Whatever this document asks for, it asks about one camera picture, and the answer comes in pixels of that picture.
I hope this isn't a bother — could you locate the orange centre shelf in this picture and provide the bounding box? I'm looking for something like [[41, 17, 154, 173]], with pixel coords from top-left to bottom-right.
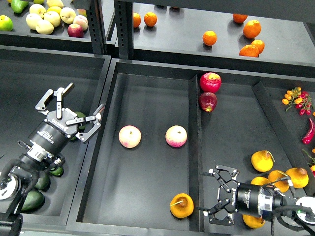
[[202, 30, 217, 46]]

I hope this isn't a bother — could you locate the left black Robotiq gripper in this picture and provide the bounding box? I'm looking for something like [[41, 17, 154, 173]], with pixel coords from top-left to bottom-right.
[[29, 83, 105, 156]]

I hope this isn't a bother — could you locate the pale pear front shelf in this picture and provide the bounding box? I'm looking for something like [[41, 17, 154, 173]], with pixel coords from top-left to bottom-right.
[[35, 19, 54, 35]]

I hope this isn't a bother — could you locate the avocado bottom large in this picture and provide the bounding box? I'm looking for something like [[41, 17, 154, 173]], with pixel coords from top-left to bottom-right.
[[21, 190, 45, 212]]

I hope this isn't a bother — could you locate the right pink peach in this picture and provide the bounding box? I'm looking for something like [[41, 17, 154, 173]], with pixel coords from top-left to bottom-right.
[[165, 125, 188, 148]]

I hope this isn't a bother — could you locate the yellow pear upper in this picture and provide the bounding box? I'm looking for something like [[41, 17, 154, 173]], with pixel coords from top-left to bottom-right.
[[251, 150, 275, 173]]

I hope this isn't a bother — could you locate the yellow pear middle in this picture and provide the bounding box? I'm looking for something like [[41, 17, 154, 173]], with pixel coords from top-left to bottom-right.
[[268, 170, 289, 193]]

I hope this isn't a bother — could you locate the yellow pear far right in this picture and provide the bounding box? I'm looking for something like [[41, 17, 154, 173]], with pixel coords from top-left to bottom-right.
[[285, 168, 309, 188]]

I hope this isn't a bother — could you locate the black centre tray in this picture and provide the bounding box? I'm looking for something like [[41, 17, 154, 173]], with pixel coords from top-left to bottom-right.
[[67, 59, 315, 236]]

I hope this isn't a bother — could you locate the red apple on shelf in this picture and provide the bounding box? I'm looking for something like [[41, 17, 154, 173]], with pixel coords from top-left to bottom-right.
[[67, 23, 84, 38]]

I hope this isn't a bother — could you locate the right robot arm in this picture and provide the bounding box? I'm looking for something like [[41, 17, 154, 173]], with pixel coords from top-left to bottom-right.
[[199, 165, 315, 236]]

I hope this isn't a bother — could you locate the pink peach on shelf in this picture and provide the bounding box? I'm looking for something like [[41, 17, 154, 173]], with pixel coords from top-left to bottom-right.
[[73, 15, 89, 31]]

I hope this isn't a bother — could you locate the small orange right shelf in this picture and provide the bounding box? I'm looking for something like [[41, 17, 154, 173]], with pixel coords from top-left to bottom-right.
[[251, 39, 265, 54]]

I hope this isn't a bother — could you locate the yellow pear bottom right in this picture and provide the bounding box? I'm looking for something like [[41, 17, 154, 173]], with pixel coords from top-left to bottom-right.
[[242, 214, 265, 229]]

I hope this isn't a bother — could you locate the black shelf post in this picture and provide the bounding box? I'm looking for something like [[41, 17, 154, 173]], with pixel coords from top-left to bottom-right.
[[87, 0, 134, 59]]

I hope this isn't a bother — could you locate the green apple shelf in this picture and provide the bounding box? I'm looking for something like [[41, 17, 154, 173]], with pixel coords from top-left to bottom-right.
[[0, 15, 13, 31]]

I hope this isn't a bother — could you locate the black left tray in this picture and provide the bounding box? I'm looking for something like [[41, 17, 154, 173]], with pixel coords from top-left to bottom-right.
[[0, 46, 111, 228]]

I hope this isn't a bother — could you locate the left pink peach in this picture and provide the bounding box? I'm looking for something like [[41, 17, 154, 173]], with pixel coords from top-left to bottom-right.
[[119, 125, 141, 148]]

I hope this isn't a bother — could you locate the red chili pepper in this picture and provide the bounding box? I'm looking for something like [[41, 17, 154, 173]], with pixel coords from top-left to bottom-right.
[[302, 118, 315, 145]]

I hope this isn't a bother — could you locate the pale pear left shelf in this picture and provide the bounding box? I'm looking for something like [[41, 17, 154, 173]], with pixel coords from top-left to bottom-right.
[[26, 13, 42, 30]]

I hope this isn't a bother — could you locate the green pepper shelf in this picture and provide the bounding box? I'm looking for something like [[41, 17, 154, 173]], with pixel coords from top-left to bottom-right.
[[10, 0, 29, 14]]

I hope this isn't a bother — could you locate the avocado upper in tray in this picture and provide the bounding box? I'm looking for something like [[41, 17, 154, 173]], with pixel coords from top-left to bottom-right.
[[73, 111, 87, 130]]

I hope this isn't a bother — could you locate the upper red apple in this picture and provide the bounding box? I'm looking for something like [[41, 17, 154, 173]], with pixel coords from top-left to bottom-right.
[[199, 72, 221, 93]]

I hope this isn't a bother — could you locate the lower dark red apple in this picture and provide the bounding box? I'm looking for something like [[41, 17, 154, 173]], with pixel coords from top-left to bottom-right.
[[198, 92, 217, 112]]

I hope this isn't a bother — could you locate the yellow pear with stem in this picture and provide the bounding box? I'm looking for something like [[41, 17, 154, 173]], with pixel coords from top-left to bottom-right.
[[169, 193, 194, 219]]

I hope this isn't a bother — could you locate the pale pear centre shelf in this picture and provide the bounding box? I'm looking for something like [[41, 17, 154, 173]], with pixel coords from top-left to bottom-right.
[[44, 11, 61, 28]]

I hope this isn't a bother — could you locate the cherry tomato bunch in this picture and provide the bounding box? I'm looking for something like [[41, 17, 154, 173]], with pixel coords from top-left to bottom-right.
[[282, 87, 314, 116]]

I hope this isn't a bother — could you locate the dark green avocado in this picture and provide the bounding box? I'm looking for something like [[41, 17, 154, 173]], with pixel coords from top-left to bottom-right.
[[49, 167, 64, 177]]

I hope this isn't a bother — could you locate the orange front right shelf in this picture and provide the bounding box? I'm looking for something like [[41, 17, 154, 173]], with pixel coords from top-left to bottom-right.
[[239, 44, 259, 58]]

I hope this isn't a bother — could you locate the black tray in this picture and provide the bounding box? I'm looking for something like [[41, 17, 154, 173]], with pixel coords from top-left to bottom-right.
[[0, 46, 111, 228], [67, 59, 315, 236]]

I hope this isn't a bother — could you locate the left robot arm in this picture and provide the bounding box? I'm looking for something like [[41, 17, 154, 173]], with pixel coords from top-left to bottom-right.
[[0, 83, 104, 236]]

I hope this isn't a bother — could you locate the orange far left shelf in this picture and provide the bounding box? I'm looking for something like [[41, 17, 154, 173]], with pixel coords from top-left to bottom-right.
[[133, 12, 141, 28]]

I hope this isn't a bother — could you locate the yellow pear low centre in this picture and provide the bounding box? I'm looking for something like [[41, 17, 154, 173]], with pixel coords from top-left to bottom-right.
[[251, 177, 271, 186]]

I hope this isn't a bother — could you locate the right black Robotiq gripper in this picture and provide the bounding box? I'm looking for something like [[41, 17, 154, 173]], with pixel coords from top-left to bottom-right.
[[201, 164, 261, 225]]

